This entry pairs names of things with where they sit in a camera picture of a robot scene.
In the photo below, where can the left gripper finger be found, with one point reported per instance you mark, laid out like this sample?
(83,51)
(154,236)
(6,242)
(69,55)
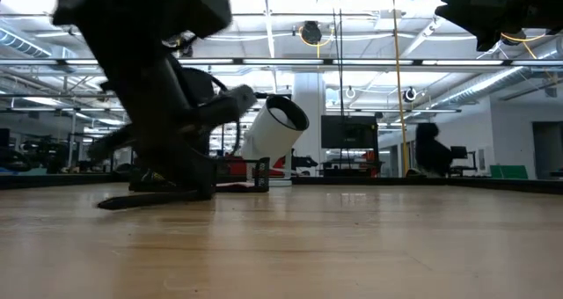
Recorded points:
(169,176)
(202,178)

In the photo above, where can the white spotlight lamp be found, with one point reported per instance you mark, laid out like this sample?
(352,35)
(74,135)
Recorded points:
(272,136)

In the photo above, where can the long overhead light bar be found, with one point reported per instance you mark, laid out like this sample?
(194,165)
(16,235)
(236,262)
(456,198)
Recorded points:
(374,62)

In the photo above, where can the small black monitor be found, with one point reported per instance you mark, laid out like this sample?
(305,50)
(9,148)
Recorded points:
(461,152)

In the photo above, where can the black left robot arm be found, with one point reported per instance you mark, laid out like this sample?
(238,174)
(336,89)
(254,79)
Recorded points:
(141,70)

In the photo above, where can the person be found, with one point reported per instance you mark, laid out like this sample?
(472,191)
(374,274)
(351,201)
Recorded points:
(433,154)

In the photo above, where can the green panel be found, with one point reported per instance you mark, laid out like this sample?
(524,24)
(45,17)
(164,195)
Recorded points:
(508,172)

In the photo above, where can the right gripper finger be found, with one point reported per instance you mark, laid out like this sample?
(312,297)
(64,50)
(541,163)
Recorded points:
(489,39)
(479,6)

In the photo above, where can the plain black pen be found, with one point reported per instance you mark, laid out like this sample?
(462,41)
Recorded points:
(145,200)

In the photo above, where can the black television screen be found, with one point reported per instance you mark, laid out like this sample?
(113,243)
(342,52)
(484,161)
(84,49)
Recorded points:
(349,132)

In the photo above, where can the black and red equipment cart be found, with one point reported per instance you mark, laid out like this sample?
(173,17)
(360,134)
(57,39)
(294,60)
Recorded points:
(352,165)

